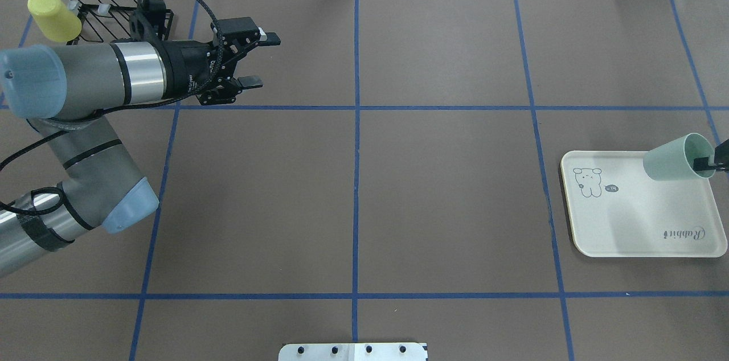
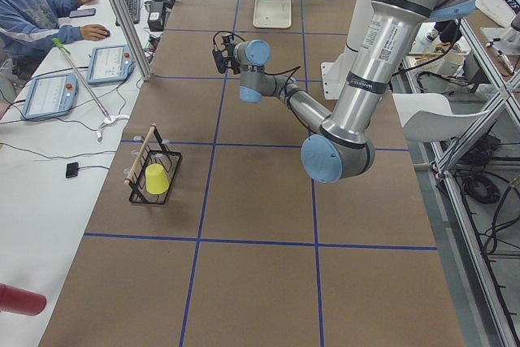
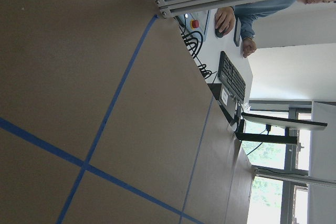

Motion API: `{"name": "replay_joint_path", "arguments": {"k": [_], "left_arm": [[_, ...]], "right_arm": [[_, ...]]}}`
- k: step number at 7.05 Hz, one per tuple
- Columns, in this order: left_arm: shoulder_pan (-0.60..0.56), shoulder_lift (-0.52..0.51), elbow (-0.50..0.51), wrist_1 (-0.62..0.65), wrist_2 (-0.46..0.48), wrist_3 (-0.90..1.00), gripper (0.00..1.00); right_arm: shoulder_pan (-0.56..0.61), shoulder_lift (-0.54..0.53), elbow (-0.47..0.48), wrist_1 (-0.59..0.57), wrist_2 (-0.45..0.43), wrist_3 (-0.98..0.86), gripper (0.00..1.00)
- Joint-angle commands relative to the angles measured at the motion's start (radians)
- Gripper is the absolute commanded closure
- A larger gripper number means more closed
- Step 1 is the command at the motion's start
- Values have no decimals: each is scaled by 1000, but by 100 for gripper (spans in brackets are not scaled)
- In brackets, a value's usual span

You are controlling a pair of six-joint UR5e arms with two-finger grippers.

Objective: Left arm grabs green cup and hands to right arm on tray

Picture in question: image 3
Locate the computer monitor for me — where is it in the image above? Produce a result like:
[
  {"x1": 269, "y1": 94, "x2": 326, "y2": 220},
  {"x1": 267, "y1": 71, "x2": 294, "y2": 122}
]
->
[{"x1": 235, "y1": 112, "x2": 328, "y2": 145}]

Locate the seated person blue shirt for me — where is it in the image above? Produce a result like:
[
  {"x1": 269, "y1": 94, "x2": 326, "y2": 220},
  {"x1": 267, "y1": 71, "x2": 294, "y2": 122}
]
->
[{"x1": 214, "y1": 0, "x2": 335, "y2": 58}]

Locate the black keyboard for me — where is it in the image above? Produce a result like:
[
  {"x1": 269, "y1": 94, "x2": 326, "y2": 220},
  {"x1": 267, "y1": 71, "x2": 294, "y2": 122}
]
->
[{"x1": 217, "y1": 51, "x2": 246, "y2": 103}]

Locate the red emergency stop button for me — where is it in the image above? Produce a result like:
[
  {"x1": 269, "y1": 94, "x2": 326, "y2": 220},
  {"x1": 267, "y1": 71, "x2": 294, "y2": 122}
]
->
[{"x1": 190, "y1": 19, "x2": 200, "y2": 29}]

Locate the black computer mouse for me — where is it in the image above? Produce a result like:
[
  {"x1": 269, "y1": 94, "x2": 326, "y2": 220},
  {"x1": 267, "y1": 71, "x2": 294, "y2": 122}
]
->
[{"x1": 215, "y1": 27, "x2": 226, "y2": 38}]

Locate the black device box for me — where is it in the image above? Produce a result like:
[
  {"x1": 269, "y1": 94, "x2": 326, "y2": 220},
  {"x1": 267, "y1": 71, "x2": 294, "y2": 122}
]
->
[{"x1": 207, "y1": 83, "x2": 237, "y2": 125}]

